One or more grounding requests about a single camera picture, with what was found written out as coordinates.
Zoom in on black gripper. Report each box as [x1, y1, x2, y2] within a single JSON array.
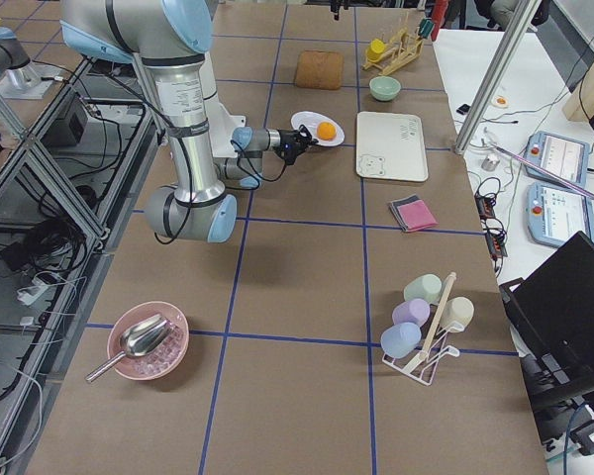
[[275, 0, 347, 165]]

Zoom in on white round plate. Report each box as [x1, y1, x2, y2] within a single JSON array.
[[290, 111, 346, 146]]

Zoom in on orange fruit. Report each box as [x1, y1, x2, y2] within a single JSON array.
[[316, 121, 337, 142]]

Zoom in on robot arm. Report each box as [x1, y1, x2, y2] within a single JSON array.
[[60, 1, 316, 242]]

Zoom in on cream bear tray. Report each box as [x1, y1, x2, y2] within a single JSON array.
[[355, 111, 429, 183]]

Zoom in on wooden cutting board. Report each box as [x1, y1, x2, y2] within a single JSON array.
[[294, 50, 345, 90]]

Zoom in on yellow mug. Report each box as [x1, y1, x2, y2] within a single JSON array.
[[365, 39, 386, 62]]

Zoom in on wooden dish rack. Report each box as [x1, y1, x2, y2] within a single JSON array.
[[361, 15, 427, 76]]

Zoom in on green ceramic bowl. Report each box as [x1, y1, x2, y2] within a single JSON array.
[[368, 76, 402, 102]]

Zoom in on dark green mug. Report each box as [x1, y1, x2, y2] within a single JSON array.
[[417, 18, 435, 39]]

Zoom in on red cylinder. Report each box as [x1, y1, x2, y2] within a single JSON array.
[[432, 0, 449, 31]]

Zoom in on small black device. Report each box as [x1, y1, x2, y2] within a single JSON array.
[[456, 104, 470, 115]]

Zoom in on pink and grey cloths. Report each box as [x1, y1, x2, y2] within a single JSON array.
[[388, 195, 438, 233]]

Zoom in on fried egg toy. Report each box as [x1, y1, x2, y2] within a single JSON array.
[[493, 96, 508, 109]]

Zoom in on small metal cylinder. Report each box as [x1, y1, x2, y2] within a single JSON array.
[[481, 153, 500, 172]]

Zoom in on pink grabber stick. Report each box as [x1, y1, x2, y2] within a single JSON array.
[[485, 131, 594, 200]]

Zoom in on green plastic cup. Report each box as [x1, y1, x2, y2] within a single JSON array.
[[403, 273, 443, 304]]

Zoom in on purple plastic cup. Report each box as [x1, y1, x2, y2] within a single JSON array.
[[392, 298, 431, 327]]

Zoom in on upper teach pendant tablet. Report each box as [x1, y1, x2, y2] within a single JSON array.
[[524, 131, 591, 186]]

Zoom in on teach pendant tablet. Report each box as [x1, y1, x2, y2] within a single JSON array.
[[526, 182, 594, 247], [524, 131, 591, 186]]

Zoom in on lower teach pendant tablet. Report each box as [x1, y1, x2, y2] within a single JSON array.
[[526, 182, 594, 247]]

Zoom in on beige plastic cup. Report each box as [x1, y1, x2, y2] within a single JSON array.
[[440, 297, 474, 329]]

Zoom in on blue plastic cup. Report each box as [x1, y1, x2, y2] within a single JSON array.
[[380, 322, 422, 359]]

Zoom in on metal scoop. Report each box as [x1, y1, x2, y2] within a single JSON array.
[[85, 314, 172, 383]]

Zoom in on pink bowl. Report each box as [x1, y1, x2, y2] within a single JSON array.
[[107, 301, 189, 381]]

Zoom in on black laptop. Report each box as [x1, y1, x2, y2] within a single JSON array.
[[502, 232, 594, 411]]

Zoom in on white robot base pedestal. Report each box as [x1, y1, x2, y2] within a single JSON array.
[[199, 52, 247, 159]]

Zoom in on aluminium frame post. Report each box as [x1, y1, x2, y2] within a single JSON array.
[[453, 0, 550, 154]]

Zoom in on white wire cup rack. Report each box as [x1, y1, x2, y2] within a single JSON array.
[[381, 272, 465, 386]]

